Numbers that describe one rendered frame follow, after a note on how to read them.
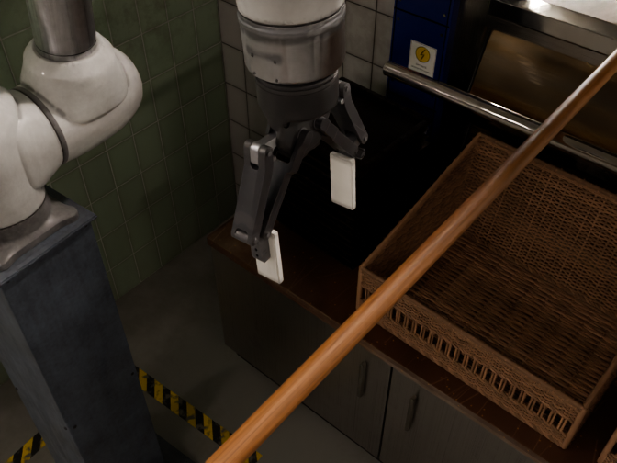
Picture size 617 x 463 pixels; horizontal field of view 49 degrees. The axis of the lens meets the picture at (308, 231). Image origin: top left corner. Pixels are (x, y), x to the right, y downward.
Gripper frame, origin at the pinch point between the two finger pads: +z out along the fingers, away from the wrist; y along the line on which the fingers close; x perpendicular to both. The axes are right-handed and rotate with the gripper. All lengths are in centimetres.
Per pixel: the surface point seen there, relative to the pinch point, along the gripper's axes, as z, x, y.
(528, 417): 76, 20, -43
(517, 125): 19, 2, -58
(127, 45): 40, -116, -68
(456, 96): 18, -11, -59
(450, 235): 15.4, 6.7, -22.8
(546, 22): 19, -8, -96
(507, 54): 30, -17, -98
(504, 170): 15.1, 6.9, -39.8
